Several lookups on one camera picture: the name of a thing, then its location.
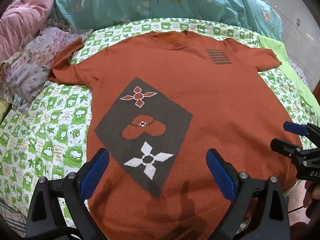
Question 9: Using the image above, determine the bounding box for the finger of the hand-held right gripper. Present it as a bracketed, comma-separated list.
[270, 137, 320, 161]
[283, 121, 320, 138]

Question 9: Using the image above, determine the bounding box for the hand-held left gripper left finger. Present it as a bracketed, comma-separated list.
[26, 148, 110, 240]

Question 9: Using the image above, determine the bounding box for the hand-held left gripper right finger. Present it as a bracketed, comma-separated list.
[205, 148, 292, 240]

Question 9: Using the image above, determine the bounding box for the orange knit sweater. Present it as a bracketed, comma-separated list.
[49, 30, 304, 240]

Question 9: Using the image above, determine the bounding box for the person's right hand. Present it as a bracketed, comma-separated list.
[303, 180, 320, 208]

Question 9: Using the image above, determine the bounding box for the green checked bedsheet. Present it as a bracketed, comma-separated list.
[0, 17, 320, 233]

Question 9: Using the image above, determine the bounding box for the light green cloth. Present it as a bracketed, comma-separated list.
[259, 34, 320, 122]

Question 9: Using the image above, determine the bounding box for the plaid cloth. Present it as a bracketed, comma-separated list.
[0, 201, 28, 238]

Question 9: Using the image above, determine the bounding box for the yellow cloth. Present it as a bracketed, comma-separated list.
[0, 97, 10, 125]

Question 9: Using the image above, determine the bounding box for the purple floral cloth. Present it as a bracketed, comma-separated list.
[0, 17, 94, 113]

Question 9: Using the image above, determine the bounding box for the pink quilt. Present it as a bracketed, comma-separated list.
[0, 0, 64, 63]

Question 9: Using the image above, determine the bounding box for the teal floral quilt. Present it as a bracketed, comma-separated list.
[54, 0, 283, 42]

